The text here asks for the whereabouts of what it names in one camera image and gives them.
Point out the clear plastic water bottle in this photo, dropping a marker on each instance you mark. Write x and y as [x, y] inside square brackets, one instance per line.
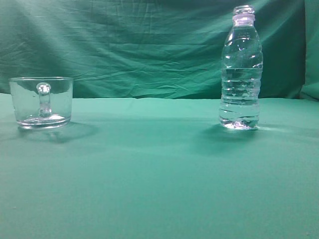
[241, 72]

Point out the green table cloth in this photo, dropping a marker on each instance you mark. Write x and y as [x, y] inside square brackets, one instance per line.
[161, 169]

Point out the green backdrop cloth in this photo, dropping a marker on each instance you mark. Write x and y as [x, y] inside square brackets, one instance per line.
[155, 48]

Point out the clear glass mug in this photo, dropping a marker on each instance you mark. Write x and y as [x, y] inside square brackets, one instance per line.
[42, 102]

